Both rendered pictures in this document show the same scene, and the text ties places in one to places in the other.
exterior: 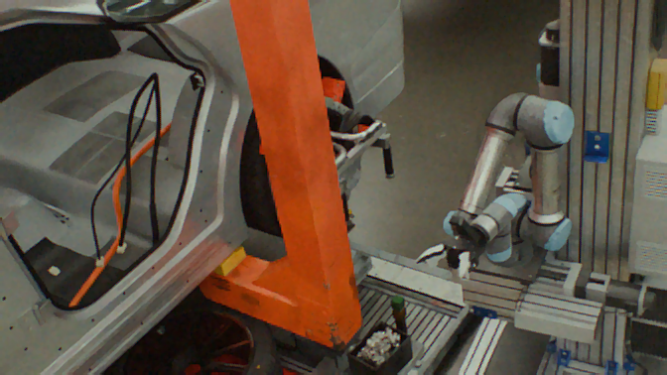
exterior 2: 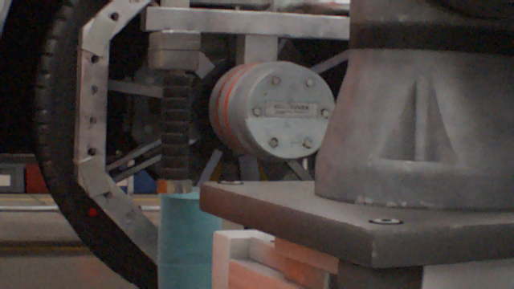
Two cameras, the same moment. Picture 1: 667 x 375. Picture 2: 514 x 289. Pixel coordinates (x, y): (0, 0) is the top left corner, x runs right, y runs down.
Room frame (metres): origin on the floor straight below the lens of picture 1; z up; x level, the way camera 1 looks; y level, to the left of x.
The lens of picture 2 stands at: (1.70, -0.81, 0.88)
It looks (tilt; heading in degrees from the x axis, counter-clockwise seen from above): 3 degrees down; 33
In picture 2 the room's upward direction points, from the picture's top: 2 degrees clockwise
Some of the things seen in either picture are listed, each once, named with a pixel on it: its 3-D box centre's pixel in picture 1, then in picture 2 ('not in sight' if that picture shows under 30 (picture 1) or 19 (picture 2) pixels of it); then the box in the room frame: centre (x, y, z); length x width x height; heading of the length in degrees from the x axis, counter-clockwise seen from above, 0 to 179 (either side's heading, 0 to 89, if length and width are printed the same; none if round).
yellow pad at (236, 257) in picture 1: (221, 256); not in sight; (2.66, 0.47, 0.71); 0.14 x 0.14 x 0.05; 50
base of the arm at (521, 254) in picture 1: (510, 242); (442, 114); (2.25, -0.57, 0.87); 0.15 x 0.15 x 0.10
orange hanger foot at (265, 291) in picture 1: (256, 271); not in sight; (2.55, 0.34, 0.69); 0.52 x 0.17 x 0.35; 50
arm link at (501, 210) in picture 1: (497, 216); not in sight; (1.97, -0.47, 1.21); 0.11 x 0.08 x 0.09; 132
